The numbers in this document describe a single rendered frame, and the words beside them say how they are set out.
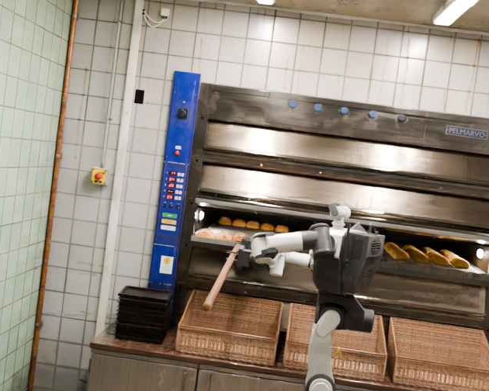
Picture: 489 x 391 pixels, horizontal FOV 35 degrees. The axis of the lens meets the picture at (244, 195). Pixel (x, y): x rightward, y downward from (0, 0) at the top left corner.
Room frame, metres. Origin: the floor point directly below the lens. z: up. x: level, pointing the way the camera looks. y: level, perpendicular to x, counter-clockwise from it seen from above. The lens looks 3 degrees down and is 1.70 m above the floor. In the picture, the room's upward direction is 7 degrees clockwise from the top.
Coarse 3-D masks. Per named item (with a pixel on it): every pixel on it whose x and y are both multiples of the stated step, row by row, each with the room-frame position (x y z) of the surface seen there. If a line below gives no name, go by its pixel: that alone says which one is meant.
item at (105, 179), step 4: (92, 168) 4.62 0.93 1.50; (96, 168) 4.62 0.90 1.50; (100, 168) 4.62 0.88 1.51; (104, 168) 4.62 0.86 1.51; (92, 172) 4.62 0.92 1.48; (96, 172) 4.62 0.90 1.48; (100, 172) 4.62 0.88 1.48; (108, 172) 4.63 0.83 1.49; (92, 176) 4.62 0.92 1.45; (104, 176) 4.62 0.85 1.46; (108, 176) 4.64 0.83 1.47; (92, 180) 4.62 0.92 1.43; (96, 180) 4.62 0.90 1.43; (100, 180) 4.62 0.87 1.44; (104, 180) 4.61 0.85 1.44; (108, 180) 4.66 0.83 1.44; (96, 184) 4.62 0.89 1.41; (100, 184) 4.62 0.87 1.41; (104, 184) 4.61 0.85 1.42; (108, 184) 4.67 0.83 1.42
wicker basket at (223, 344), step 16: (192, 304) 4.60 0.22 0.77; (224, 304) 4.59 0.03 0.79; (240, 304) 4.59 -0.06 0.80; (256, 304) 4.59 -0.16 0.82; (272, 304) 4.58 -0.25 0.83; (192, 320) 4.57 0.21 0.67; (208, 320) 4.57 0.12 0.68; (224, 320) 4.56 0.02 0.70; (240, 320) 4.56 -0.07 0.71; (256, 320) 4.56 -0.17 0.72; (272, 320) 4.55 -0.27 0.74; (176, 336) 4.16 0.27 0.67; (192, 336) 4.16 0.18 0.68; (208, 336) 4.15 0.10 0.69; (224, 336) 4.14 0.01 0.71; (240, 336) 4.13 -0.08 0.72; (256, 336) 4.13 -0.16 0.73; (192, 352) 4.15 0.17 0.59; (208, 352) 4.15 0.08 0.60; (224, 352) 4.15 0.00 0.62; (240, 352) 4.14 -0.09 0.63; (256, 352) 4.34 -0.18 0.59; (272, 352) 4.38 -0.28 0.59
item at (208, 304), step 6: (234, 246) 4.15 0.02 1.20; (228, 258) 3.65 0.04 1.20; (228, 264) 3.47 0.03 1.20; (222, 270) 3.29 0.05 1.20; (228, 270) 3.36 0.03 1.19; (222, 276) 3.12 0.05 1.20; (216, 282) 2.97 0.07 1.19; (222, 282) 3.03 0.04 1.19; (216, 288) 2.85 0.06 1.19; (210, 294) 2.72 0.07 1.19; (216, 294) 2.76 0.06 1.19; (210, 300) 2.62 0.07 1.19; (204, 306) 2.55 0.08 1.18; (210, 306) 2.56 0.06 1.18
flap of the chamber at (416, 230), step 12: (204, 204) 4.58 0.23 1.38; (216, 204) 4.50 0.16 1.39; (228, 204) 4.50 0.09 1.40; (240, 204) 4.49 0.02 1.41; (288, 216) 4.62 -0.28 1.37; (300, 216) 4.51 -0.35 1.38; (312, 216) 4.47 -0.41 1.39; (324, 216) 4.46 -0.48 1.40; (372, 228) 4.62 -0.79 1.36; (384, 228) 4.51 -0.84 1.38; (396, 228) 4.44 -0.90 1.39; (408, 228) 4.44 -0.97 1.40; (420, 228) 4.43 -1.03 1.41; (468, 240) 4.55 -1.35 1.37; (480, 240) 4.44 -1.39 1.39
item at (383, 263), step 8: (192, 240) 4.66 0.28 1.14; (384, 264) 4.59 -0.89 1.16; (392, 264) 4.58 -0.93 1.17; (400, 264) 4.58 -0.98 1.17; (408, 264) 4.58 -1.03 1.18; (424, 272) 4.57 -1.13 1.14; (432, 272) 4.57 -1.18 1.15; (440, 272) 4.57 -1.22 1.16; (448, 272) 4.57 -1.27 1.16; (456, 272) 4.56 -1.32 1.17; (464, 272) 4.56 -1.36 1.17; (472, 272) 4.57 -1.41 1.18; (480, 280) 4.55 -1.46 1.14; (488, 280) 4.55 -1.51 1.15
